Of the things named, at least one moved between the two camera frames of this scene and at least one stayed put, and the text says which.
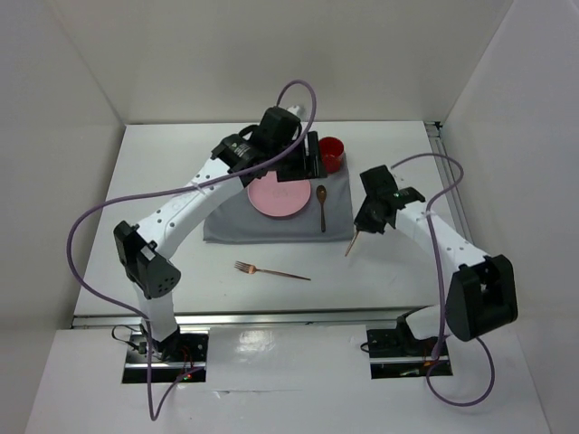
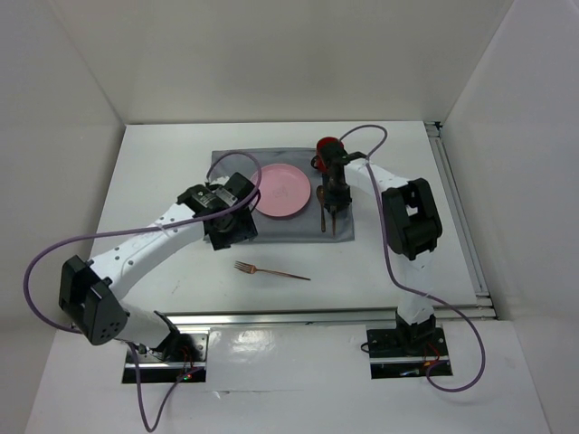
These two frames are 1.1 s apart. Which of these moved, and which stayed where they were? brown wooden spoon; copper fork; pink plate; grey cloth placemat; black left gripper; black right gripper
Moved: black left gripper; black right gripper
Stayed: pink plate; copper fork; brown wooden spoon; grey cloth placemat
